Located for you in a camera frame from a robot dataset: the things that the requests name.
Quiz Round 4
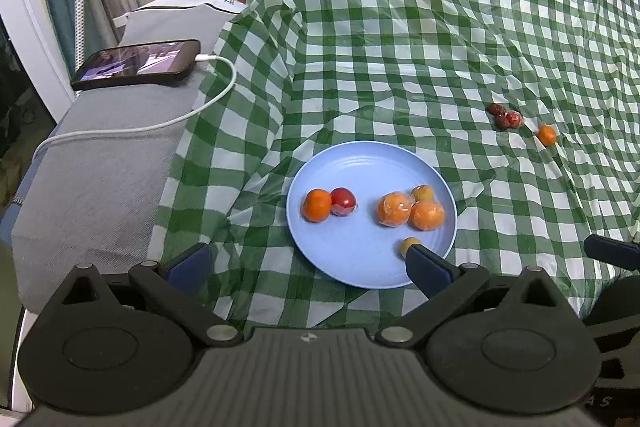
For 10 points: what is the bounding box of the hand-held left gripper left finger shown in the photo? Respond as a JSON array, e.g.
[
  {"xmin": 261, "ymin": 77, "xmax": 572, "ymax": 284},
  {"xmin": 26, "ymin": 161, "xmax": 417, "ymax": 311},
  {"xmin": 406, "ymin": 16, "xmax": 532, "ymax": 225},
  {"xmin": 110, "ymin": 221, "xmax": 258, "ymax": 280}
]
[{"xmin": 60, "ymin": 243, "xmax": 246, "ymax": 348}]

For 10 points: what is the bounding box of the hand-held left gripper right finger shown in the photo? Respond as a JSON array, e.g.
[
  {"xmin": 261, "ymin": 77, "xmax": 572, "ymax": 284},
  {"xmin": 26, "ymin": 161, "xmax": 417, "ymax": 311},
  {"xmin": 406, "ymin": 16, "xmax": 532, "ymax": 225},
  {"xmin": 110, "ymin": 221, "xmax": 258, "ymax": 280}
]
[{"xmin": 375, "ymin": 243, "xmax": 576, "ymax": 350}]

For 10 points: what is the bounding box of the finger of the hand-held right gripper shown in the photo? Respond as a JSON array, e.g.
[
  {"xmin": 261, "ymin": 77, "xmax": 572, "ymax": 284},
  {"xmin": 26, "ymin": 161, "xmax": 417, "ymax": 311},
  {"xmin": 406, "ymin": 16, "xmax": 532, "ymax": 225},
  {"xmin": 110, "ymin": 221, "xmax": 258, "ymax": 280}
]
[{"xmin": 583, "ymin": 234, "xmax": 640, "ymax": 271}]

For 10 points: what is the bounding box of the blue plate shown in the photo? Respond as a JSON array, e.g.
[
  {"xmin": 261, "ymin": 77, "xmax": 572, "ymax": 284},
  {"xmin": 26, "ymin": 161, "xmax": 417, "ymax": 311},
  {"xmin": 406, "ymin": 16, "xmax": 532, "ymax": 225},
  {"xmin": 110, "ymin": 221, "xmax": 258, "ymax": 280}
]
[{"xmin": 286, "ymin": 141, "xmax": 458, "ymax": 290}]

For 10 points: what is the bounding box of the red cherry tomato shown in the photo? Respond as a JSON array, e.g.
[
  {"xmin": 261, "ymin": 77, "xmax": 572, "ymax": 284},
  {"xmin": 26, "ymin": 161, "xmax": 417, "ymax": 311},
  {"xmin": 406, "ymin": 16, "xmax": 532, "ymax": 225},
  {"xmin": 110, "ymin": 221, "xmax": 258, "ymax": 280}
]
[{"xmin": 330, "ymin": 187, "xmax": 358, "ymax": 216}]

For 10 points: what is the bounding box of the grey pillow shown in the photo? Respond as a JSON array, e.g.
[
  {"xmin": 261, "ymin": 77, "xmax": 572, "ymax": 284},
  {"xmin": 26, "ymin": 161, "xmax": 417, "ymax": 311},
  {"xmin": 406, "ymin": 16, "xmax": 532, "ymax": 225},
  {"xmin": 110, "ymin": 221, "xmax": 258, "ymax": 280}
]
[{"xmin": 10, "ymin": 2, "xmax": 236, "ymax": 313}]

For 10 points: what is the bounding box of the black smartphone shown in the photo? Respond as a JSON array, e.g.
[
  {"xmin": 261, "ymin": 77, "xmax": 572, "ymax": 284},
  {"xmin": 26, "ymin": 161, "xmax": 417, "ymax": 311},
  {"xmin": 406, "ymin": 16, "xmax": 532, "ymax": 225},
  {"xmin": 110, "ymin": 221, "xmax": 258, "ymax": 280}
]
[{"xmin": 71, "ymin": 39, "xmax": 202, "ymax": 92}]

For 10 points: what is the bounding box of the green white checked cloth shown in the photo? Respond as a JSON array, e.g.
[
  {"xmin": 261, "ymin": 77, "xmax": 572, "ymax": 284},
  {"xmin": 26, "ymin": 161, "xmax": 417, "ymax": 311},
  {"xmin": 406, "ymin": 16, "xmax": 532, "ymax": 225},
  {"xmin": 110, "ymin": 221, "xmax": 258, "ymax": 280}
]
[{"xmin": 147, "ymin": 0, "xmax": 640, "ymax": 333}]

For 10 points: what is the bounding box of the white charging cable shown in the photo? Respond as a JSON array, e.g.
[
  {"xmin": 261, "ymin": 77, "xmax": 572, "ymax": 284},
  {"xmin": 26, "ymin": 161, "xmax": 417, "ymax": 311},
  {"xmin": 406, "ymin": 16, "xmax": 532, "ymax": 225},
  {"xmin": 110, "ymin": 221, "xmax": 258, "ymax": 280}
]
[{"xmin": 32, "ymin": 53, "xmax": 237, "ymax": 158}]

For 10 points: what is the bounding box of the white door frame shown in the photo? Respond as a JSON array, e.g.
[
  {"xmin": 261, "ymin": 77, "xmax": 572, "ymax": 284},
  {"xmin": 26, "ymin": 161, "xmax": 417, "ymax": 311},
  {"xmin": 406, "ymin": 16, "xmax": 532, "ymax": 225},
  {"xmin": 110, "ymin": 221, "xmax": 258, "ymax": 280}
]
[{"xmin": 0, "ymin": 0, "xmax": 76, "ymax": 105}]

